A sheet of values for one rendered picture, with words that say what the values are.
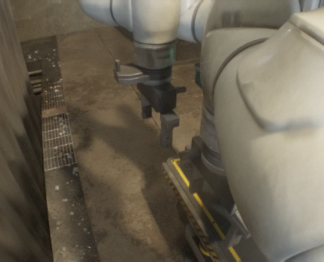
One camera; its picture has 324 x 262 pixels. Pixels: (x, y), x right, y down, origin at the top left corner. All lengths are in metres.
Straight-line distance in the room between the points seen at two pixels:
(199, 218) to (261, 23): 0.74
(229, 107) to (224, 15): 0.11
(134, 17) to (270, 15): 0.32
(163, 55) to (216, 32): 0.29
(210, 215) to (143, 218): 0.45
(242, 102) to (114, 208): 1.20
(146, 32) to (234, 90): 0.35
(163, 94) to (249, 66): 0.39
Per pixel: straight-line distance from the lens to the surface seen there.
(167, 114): 0.56
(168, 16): 0.50
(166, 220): 1.27
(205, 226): 0.89
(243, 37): 0.23
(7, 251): 1.16
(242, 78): 0.17
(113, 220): 1.29
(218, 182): 0.39
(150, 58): 0.53
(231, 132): 0.16
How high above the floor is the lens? 1.07
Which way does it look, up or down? 38 degrees down
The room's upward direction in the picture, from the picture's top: straight up
